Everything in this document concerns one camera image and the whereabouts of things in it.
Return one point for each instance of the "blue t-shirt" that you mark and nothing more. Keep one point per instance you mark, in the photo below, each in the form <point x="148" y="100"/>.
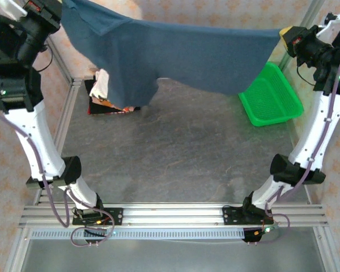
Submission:
<point x="170" y="51"/>

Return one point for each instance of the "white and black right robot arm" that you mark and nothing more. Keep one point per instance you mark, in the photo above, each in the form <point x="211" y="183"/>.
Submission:
<point x="314" y="136"/>

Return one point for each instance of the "green plastic basket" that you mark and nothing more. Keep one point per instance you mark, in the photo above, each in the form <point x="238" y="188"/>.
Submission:
<point x="269" y="99"/>

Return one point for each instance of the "orange patterned folded t-shirt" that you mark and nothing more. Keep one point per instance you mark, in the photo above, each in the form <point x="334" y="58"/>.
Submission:
<point x="130" y="109"/>

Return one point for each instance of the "aluminium frame post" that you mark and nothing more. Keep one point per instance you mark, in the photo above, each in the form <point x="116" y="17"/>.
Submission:
<point x="58" y="58"/>
<point x="313" y="11"/>

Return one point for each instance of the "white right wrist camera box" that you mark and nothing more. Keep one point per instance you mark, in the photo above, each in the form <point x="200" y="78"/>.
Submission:
<point x="330" y="21"/>

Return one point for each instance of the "aluminium table side rail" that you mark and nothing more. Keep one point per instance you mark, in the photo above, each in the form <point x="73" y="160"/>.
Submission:
<point x="65" y="113"/>

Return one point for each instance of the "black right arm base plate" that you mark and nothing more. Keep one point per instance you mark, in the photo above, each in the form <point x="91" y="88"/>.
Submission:
<point x="231" y="216"/>

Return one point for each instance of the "aluminium lower frame beam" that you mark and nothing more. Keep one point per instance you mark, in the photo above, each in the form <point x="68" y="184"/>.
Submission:
<point x="327" y="249"/>
<point x="17" y="252"/>

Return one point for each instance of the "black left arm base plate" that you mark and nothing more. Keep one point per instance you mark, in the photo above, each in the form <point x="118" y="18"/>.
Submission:
<point x="116" y="216"/>

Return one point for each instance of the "wide aluminium mounting rail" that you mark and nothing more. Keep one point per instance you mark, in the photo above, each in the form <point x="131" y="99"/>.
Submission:
<point x="173" y="215"/>

